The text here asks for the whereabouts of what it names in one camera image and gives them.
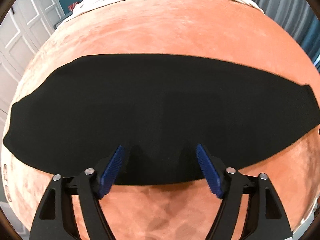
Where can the grey-blue curtain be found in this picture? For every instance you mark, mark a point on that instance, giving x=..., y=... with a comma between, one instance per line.
x=298, y=19

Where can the white panelled wardrobe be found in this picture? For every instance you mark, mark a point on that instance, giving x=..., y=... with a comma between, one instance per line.
x=24, y=30

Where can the orange velvet bed blanket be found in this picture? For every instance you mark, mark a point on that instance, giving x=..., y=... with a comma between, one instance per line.
x=214, y=29

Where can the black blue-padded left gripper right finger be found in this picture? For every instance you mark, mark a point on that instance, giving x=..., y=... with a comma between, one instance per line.
x=265, y=215

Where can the black pants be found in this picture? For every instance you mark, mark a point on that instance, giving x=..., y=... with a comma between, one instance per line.
x=159, y=108

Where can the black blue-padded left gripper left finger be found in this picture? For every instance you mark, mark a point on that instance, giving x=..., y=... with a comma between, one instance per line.
x=55, y=216

